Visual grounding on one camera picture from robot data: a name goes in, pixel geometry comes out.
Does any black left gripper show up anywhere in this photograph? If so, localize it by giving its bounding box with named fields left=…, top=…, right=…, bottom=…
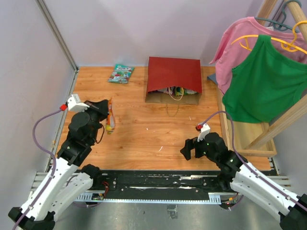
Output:
left=80, top=99, right=110, bottom=142

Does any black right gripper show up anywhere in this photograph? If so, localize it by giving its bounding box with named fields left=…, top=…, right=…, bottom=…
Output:
left=180, top=135, right=218, bottom=161

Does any orange Fox's fruits candy bag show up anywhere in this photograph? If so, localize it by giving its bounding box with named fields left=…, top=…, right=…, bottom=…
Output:
left=106, top=99, right=116, bottom=135

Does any teal Fox's mint candy bag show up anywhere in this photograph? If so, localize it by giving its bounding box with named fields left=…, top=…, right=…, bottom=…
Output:
left=108, top=64, right=135, bottom=84

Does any red paper bag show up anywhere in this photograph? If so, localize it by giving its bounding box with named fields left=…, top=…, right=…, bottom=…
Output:
left=145, top=57, right=202, bottom=117

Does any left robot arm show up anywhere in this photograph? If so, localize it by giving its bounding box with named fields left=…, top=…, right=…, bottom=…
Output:
left=8, top=94, right=113, bottom=230

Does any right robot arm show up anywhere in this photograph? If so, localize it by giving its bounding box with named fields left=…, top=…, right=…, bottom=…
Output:
left=180, top=133, right=307, bottom=230

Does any purple black cherry candy bag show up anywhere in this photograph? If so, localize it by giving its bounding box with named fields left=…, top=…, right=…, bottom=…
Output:
left=157, top=87, right=197, bottom=96

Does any blue grey mat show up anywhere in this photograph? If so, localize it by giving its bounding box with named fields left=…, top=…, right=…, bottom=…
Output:
left=207, top=73, right=218, bottom=85

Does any green tank top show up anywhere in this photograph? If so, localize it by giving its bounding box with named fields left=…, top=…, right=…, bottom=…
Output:
left=222, top=35, right=307, bottom=123

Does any pink t-shirt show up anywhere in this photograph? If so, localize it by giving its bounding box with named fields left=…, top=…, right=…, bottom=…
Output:
left=211, top=17, right=294, bottom=95

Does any yellow clothes hanger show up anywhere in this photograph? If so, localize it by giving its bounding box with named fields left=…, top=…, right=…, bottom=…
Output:
left=231, top=20, right=307, bottom=54

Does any teal clothes hanger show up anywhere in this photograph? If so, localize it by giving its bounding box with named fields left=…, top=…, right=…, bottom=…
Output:
left=255, top=0, right=302, bottom=32

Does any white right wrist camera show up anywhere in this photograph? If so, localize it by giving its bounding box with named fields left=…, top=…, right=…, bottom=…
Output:
left=196, top=123, right=211, bottom=142

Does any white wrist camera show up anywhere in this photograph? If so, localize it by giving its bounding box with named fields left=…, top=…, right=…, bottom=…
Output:
left=59, top=94, right=90, bottom=113
left=196, top=123, right=211, bottom=142

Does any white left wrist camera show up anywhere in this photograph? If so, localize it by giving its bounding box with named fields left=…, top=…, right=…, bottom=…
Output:
left=59, top=94, right=90, bottom=113

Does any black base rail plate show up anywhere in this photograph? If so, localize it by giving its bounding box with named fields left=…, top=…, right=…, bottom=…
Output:
left=74, top=170, right=238, bottom=201

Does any grey cable duct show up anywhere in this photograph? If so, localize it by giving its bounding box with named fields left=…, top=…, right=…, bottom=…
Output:
left=71, top=193, right=222, bottom=205

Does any aluminium frame post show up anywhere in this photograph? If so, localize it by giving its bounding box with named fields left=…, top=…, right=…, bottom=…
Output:
left=36, top=0, right=79, bottom=72

